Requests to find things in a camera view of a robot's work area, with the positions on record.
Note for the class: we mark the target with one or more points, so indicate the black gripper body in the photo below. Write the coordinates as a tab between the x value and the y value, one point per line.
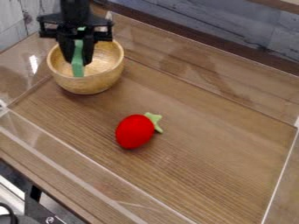
55	25

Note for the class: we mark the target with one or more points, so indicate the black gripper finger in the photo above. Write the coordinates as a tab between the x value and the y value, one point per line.
67	47
89	46

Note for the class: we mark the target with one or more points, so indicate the green rectangular block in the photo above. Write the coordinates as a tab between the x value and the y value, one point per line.
77	63

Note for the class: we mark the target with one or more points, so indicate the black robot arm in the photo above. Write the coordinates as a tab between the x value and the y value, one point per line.
77	9

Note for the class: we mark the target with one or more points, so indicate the brown wooden bowl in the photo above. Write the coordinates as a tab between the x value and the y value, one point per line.
102	73

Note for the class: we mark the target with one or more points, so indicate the red plush strawberry toy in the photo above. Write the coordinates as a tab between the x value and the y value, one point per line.
137	129

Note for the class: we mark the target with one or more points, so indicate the black table leg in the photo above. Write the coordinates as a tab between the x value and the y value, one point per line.
35	193

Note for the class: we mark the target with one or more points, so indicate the black device with logo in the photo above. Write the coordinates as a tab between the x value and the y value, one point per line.
39	213

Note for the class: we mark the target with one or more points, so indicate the clear acrylic tray enclosure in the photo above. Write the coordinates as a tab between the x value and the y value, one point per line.
186	141

